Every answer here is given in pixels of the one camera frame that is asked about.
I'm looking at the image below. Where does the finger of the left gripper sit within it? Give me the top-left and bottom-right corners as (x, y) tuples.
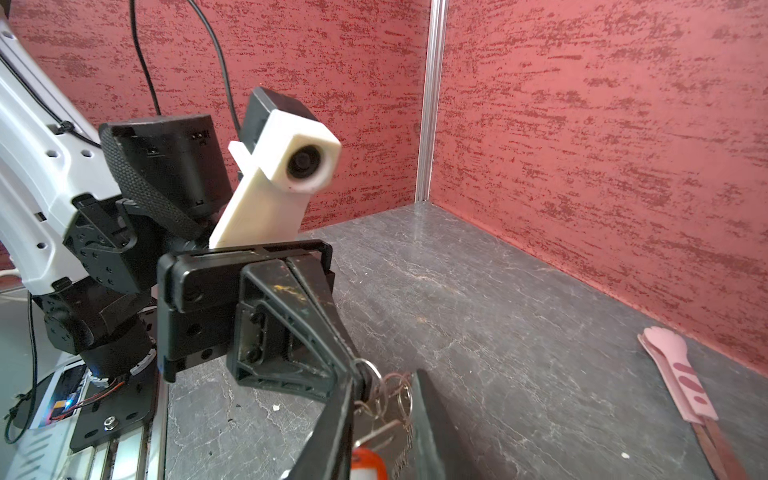
(227, 254), (366, 402)

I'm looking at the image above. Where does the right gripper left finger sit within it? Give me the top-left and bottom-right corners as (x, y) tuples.
(287, 377), (356, 480)

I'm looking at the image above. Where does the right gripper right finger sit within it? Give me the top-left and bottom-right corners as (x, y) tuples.
(411, 369), (480, 480)

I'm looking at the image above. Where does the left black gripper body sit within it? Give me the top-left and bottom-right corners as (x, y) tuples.
(157, 239), (334, 383)

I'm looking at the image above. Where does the red key tag key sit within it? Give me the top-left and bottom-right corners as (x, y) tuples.
(349, 447), (389, 480)

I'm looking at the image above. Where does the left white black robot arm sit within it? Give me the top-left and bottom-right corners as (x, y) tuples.
(1, 23), (365, 402)

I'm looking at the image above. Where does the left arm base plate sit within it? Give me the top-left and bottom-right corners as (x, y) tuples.
(69, 370), (158, 453)

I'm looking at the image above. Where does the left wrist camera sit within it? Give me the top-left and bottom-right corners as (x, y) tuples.
(209, 87), (342, 249)

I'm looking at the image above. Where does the pink handled knife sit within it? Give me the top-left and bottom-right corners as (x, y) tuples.
(637, 326), (748, 479)

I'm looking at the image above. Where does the left aluminium corner post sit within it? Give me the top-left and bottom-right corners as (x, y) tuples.
(415, 0), (449, 203)

